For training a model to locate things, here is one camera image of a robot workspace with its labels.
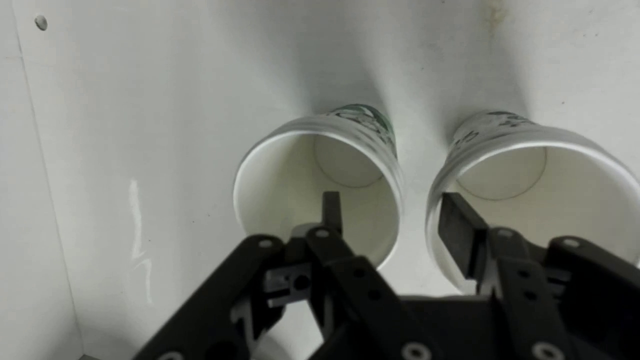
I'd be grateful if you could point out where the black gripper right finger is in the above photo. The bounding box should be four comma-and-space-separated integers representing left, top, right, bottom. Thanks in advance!
438, 191, 640, 360

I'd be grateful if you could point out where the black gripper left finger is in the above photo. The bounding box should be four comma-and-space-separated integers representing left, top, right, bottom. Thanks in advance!
131, 191, 442, 360

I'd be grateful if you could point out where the floral print paper cup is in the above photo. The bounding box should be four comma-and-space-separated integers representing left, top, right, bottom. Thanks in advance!
230, 102, 406, 270
425, 108, 640, 297
326, 102, 400, 158
444, 108, 535, 158

